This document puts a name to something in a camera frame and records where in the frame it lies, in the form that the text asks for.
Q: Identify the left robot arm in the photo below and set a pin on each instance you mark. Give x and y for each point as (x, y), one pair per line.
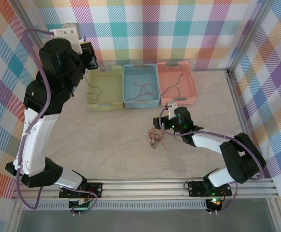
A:
(38, 135)

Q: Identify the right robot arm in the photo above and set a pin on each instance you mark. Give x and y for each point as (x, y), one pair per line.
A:
(208, 142)

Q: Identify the green plastic basket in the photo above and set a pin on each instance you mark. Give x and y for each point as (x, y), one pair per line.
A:
(106, 82)

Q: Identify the blue plastic basket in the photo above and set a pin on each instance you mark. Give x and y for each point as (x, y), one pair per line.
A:
(152, 77)

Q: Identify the pink plastic basket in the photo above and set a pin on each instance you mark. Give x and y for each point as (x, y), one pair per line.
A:
(169, 77)

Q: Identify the controller circuit board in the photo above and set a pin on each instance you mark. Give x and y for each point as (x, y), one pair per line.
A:
(81, 205)
(215, 201)

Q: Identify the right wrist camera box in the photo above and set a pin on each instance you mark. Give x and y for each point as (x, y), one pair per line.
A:
(172, 111)

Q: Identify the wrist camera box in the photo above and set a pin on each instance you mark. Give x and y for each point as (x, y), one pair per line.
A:
(67, 32)
(172, 111)

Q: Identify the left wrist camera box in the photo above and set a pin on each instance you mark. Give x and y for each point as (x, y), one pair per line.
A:
(67, 32)

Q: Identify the aluminium side rail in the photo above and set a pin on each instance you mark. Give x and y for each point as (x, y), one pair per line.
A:
(237, 104)

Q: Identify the aluminium frame post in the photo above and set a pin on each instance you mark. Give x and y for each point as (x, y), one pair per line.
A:
(247, 33)
(27, 14)

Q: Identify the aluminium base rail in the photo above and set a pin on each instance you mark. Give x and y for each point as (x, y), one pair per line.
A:
(142, 188)

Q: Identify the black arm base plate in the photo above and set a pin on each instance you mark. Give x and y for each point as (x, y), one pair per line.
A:
(196, 188)
(96, 189)

